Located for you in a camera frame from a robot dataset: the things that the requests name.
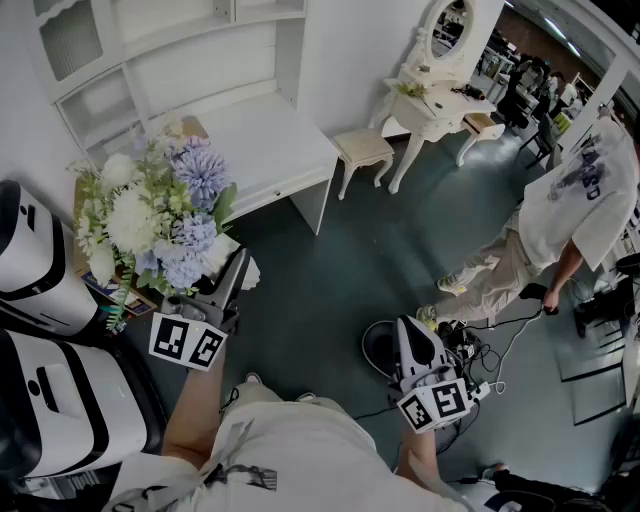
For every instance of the white wall-side shelf unit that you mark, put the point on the white wall-side shelf unit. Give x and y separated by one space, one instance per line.
200 65

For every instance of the person's light clothing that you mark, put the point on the person's light clothing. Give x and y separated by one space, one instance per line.
310 450

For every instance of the person's white sneaker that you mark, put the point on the person's white sneaker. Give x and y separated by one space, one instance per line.
253 378
305 397

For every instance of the printed flat box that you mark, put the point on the printed flat box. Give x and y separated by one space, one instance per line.
132 300

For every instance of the white desk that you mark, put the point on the white desk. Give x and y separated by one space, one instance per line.
270 145

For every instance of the person's left forearm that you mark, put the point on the person's left forearm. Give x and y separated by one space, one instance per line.
195 415

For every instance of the person's right forearm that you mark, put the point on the person's right forearm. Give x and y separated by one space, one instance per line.
420 460

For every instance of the black hand-held device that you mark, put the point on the black hand-held device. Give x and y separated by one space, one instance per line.
535 292

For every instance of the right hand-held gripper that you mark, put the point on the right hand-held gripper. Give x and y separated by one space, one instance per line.
440 400

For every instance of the blue and white flowers bouquet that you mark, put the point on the blue and white flowers bouquet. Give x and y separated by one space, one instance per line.
150 215

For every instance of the wooden open drawer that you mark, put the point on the wooden open drawer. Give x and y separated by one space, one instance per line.
485 127

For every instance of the black hair dryer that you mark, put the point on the black hair dryer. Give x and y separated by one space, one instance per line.
467 92

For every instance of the white dressing table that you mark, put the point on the white dressing table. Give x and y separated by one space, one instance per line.
450 110

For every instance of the person's right white sneaker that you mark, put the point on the person's right white sneaker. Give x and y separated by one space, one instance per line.
305 397

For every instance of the oval mirror glass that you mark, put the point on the oval mirror glass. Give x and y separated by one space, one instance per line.
452 30

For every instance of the cream cushioned stool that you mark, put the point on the cream cushioned stool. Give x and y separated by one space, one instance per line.
362 147

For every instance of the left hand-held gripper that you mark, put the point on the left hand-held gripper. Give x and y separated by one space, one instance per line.
187 342

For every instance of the small yellow green bouquet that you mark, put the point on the small yellow green bouquet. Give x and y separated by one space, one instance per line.
412 91

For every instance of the white power strip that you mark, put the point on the white power strip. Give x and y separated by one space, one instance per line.
479 391

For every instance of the person's left white sneaker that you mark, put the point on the person's left white sneaker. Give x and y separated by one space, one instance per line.
253 378

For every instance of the small green sprig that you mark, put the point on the small green sprig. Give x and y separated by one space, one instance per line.
424 68

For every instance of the black chair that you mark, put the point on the black chair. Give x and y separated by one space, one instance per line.
542 140

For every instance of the black round floor base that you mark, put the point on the black round floor base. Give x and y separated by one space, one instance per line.
377 345

